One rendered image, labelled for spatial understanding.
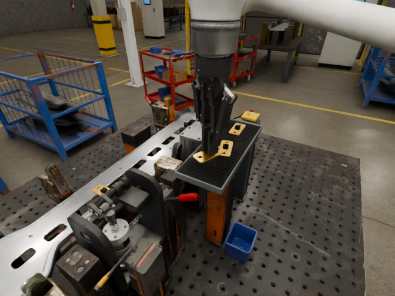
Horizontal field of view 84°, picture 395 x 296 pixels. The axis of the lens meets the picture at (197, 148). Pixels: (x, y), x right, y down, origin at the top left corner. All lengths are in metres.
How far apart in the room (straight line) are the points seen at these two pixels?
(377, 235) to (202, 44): 2.13
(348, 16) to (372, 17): 0.04
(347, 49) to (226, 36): 6.65
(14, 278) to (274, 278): 0.79
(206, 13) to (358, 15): 0.28
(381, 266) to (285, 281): 1.26
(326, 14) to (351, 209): 0.98
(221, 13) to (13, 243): 0.75
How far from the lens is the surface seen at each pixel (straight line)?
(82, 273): 0.52
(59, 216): 0.81
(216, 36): 0.42
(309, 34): 7.85
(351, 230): 1.25
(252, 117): 0.90
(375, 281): 2.07
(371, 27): 0.54
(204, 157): 0.55
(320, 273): 1.04
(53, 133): 2.69
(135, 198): 0.55
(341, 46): 7.02
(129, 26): 4.82
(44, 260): 0.73
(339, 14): 0.55
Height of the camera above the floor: 1.55
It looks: 34 degrees down
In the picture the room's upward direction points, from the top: straight up
